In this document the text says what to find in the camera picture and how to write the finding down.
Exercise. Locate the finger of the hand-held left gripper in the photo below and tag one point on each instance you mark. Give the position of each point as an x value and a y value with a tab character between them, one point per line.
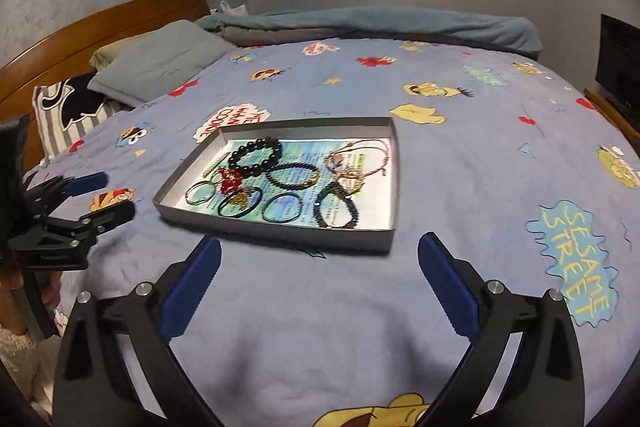
85	184
105	219

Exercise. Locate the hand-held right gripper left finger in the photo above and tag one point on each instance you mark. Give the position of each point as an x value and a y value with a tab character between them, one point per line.
192	287

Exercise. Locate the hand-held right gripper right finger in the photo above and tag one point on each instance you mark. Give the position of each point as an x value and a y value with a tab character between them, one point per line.
445	287

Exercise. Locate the grey cardboard box tray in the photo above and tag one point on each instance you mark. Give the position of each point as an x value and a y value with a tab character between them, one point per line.
280	234

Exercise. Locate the red beaded charm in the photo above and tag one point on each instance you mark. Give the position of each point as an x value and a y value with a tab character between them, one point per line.
230	181

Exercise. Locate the round pearl hair clip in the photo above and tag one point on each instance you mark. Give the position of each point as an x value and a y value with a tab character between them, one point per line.
352	179

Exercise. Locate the person's left hand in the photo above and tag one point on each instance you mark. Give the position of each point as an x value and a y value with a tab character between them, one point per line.
51	289

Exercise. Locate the striped black and white pillow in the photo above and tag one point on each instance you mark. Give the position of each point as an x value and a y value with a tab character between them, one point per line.
65	107

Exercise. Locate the beige fuzzy cloth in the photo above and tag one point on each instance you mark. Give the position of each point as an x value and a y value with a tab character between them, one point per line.
20	367

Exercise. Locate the yellow-green pillow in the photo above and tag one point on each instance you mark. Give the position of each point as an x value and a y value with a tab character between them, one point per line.
112	49

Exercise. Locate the cartoon printed blue bedsheet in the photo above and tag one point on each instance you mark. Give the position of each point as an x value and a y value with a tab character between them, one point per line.
475	147

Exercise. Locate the grey-blue pillow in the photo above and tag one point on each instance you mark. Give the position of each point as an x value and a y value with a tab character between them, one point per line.
160	57

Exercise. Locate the wooden headboard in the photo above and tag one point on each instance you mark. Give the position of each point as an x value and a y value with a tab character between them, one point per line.
75	27

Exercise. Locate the printed blue-green paper sheet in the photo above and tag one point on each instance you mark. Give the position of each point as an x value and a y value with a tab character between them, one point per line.
300	152

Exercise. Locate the white plastic bag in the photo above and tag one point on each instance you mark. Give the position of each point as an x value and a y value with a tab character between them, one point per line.
232	8

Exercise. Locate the wooden television stand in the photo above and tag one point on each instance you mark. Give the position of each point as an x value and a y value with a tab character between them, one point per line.
610	112

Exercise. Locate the grey-blue blanket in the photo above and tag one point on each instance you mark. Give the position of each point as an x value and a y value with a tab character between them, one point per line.
400	24

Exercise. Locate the black television screen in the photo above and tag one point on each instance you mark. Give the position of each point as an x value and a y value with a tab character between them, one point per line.
622	62

